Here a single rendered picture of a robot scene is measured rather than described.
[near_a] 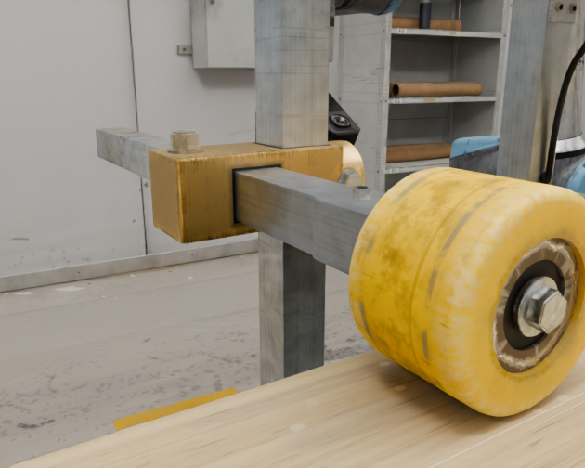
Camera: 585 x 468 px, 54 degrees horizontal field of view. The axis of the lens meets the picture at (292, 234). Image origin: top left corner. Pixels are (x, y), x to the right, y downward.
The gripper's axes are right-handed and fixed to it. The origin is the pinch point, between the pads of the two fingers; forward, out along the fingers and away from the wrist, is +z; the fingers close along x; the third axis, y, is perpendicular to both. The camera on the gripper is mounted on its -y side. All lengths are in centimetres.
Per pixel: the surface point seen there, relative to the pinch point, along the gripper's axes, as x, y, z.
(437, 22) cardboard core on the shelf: -221, 200, -40
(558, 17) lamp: -3.9, -31.7, -24.5
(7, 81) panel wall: 11, 231, -7
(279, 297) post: 22.3, -32.0, -5.6
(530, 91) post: -2.8, -30.8, -18.6
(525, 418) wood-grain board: 25, -53, -10
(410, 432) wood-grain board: 28, -51, -9
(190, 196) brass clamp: 28.8, -33.0, -13.6
